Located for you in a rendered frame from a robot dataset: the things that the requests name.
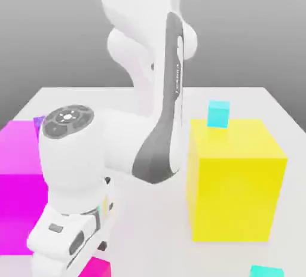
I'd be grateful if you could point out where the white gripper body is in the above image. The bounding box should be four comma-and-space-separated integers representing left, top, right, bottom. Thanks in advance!
30, 253, 83, 277

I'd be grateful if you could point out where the small pink cube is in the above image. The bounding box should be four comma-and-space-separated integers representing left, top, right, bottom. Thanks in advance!
78, 256, 112, 277

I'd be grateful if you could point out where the small purple cube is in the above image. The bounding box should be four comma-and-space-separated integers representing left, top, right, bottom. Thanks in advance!
33, 115, 46, 137

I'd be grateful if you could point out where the small turquoise cube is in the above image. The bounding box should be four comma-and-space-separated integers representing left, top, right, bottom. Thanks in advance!
249, 264, 285, 277

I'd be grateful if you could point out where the small cyan cube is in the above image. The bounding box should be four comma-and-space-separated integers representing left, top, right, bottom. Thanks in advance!
206, 100, 231, 129

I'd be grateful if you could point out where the large magenta box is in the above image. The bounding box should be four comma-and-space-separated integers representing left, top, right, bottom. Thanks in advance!
0, 120, 49, 257

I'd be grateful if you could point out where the large yellow box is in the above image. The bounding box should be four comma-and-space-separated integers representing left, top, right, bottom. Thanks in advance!
186, 118, 289, 243

